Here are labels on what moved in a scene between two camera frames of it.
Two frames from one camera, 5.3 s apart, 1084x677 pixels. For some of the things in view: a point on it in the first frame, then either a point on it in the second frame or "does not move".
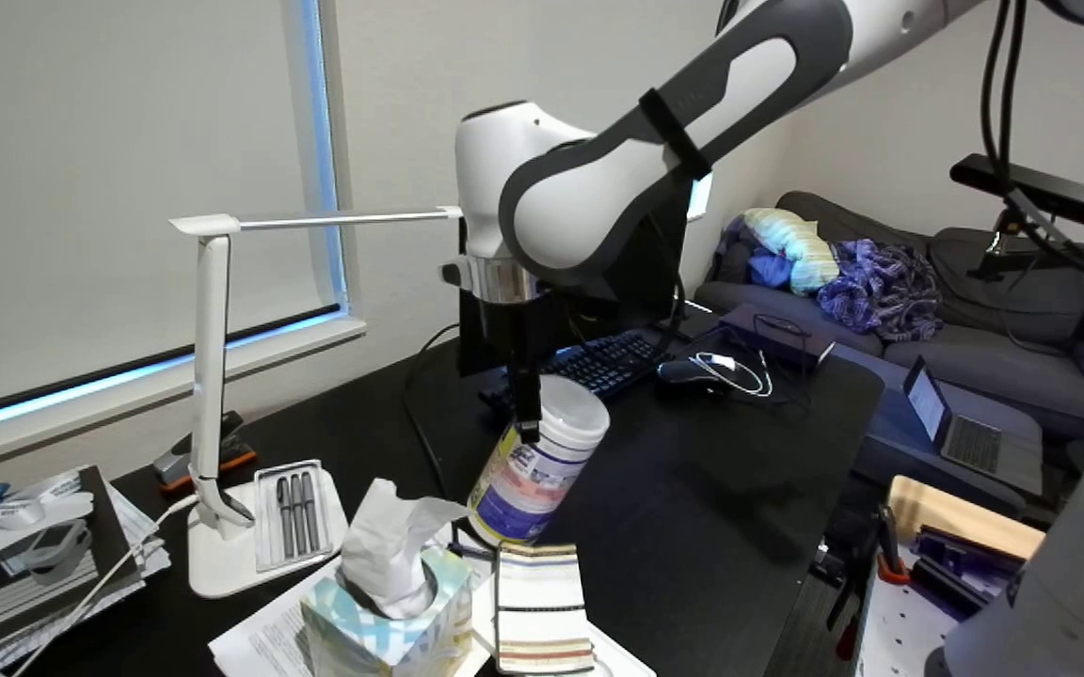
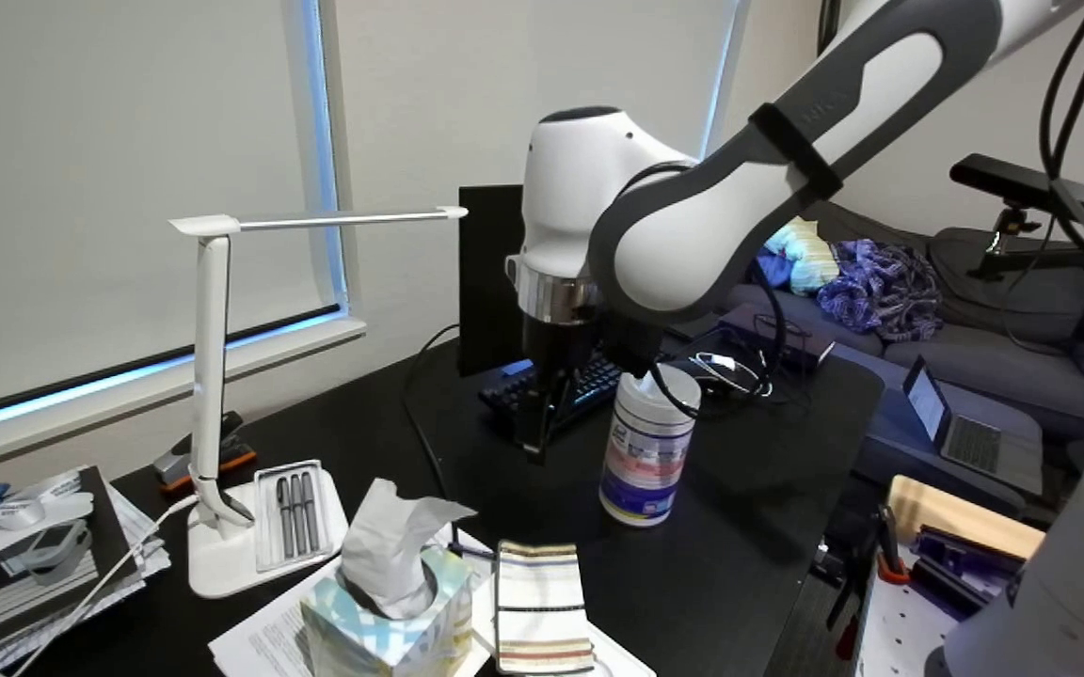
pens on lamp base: (300, 514) does not move
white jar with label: (526, 479) to (647, 447)
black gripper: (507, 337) to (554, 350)
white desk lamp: (268, 519) does not move
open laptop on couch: (986, 443) does not move
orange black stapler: (174, 470) does not move
